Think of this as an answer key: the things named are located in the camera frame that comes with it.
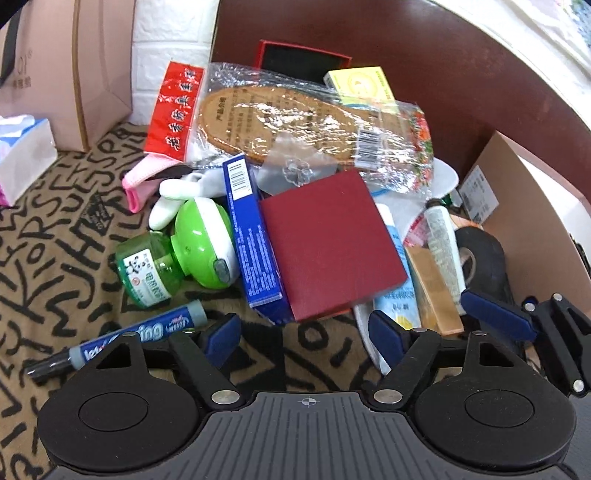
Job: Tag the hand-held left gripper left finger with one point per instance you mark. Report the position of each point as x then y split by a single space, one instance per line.
221 337

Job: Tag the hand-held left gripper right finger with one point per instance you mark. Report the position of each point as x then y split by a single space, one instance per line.
385 334

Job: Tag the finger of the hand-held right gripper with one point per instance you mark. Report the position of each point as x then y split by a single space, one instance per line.
494 311

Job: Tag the pink-edged cardboard box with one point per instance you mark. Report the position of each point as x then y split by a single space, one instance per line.
521 194

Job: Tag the white light-blue packet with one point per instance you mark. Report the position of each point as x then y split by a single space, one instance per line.
401 304

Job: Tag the black tape roll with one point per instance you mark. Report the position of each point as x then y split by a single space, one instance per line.
489 258

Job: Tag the tan small box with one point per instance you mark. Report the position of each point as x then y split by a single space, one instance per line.
434 290

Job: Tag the blue marker pen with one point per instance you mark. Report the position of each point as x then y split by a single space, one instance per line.
138 334

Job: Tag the white cream tube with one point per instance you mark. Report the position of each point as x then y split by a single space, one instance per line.
441 235

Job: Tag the green mosquito repellent heater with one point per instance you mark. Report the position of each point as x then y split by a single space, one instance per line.
198 244

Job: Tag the dark red square box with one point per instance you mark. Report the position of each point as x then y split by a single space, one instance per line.
328 244

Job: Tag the blue narrow box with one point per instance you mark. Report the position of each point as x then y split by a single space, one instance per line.
247 230

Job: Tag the white cloth pad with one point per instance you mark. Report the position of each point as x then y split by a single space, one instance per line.
445 177

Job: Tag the white plastic item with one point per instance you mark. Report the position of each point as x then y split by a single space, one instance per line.
173 196

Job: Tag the pink cloth item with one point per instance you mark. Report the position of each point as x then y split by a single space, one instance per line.
141 182

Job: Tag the clear flower plastic hook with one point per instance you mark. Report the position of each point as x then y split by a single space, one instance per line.
295 170

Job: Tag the brown insoles in clear bag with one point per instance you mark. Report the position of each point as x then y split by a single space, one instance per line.
277 120

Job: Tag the red label plastic packet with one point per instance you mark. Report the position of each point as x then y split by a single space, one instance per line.
173 110

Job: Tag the brown wooden headboard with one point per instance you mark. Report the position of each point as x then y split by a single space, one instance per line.
438 69

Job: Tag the yellow green small box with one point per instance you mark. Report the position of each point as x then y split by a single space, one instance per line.
362 83

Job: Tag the white blue tissue pack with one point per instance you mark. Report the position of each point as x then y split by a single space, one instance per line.
25 152

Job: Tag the pink paper bag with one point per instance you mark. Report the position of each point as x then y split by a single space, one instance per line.
97 78

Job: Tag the red box with black lining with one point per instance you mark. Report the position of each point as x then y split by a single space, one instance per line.
300 57

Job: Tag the floral printed cloth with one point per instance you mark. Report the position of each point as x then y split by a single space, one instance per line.
545 23

